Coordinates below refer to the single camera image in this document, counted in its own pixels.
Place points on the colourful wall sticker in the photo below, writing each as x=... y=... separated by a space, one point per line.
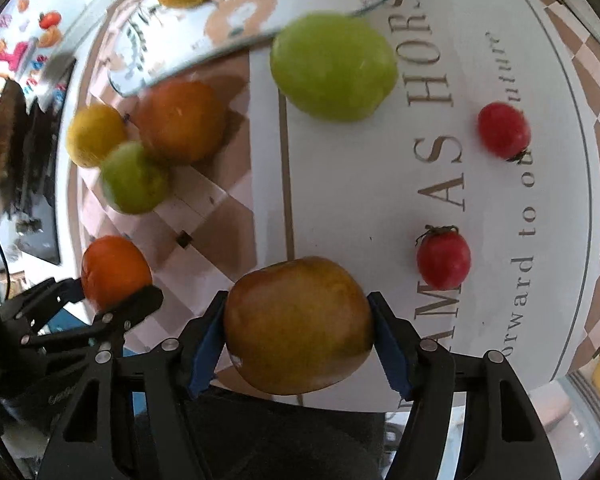
x=10 y=55

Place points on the floral oval plate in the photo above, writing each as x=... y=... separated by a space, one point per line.
x=250 y=15

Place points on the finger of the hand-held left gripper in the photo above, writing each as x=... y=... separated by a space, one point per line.
x=135 y=302
x=70 y=291

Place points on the checkered table mat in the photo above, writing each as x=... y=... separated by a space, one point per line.
x=355 y=185

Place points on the brownish green apple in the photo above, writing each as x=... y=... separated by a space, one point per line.
x=297 y=325

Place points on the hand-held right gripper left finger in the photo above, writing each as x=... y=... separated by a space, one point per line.
x=205 y=350

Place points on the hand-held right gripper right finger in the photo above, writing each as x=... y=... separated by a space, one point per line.
x=392 y=350

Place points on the large green apple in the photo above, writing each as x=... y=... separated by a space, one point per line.
x=332 y=67

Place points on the small yellow lemon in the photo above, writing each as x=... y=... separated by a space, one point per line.
x=95 y=135

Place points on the orange-red tomato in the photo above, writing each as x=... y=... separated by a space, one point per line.
x=180 y=120

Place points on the black wok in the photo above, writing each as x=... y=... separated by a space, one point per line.
x=5 y=135

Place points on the red cherry tomato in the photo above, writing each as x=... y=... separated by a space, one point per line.
x=443 y=260
x=504 y=130

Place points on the orange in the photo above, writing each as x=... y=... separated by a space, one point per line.
x=115 y=270

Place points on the small green apple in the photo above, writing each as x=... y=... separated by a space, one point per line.
x=132 y=180

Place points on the black gas stove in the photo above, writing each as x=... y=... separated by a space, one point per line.
x=42 y=175

